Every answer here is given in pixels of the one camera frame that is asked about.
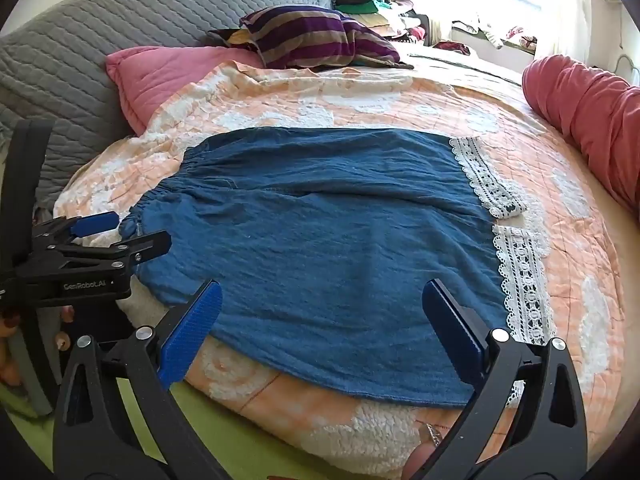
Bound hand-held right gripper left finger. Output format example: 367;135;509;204
52;280;231;480

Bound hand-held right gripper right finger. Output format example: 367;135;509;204
421;279;590;480

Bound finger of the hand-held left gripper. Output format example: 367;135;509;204
32;212;121;252
47;230;173;267

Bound blue pants with lace trim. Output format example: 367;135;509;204
120;126;558;407

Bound person's left hand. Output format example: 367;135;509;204
0;305;77;388

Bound person's right hand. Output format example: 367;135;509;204
401;422;443;480

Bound green bed sheet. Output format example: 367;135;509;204
10;375;351;480

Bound pink pillow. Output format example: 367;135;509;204
105;46;266;136

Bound grey quilted headboard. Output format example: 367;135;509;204
0;0;335;211

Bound peach and white quilted blanket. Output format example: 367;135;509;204
52;52;628;478

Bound red rolled bolster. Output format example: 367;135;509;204
521;54;640;217

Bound cream bed sheet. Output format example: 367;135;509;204
405;42;526;87

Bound purple striped cloth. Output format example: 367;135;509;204
207;6;416;71

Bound clothes on windowsill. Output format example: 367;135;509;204
451;20;540;55

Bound pile of folded clothes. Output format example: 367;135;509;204
332;0;451;45

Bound white curtain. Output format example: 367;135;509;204
540;0;603;63

